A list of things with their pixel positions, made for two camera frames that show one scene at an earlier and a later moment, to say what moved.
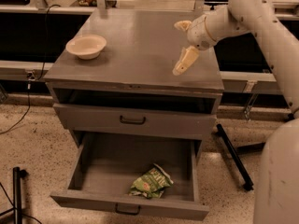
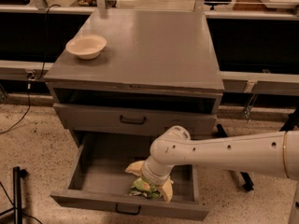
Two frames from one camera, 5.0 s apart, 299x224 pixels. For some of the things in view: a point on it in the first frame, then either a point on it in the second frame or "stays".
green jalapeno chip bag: x=151 y=183 stays
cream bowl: x=86 y=47 stays
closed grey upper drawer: x=133 y=120 stays
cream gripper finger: x=187 y=59 to x=167 y=190
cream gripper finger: x=183 y=24 to x=135 y=168
